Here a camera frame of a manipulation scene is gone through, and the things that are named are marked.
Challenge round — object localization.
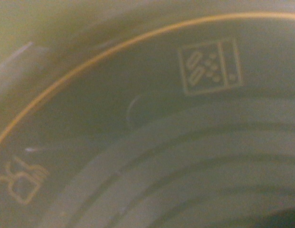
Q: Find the green toy capsicum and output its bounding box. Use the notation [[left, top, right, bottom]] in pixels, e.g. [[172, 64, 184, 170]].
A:
[[267, 208, 295, 228]]

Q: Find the yellow plastic plate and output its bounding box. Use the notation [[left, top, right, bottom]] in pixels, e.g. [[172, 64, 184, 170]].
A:
[[0, 0, 295, 228]]

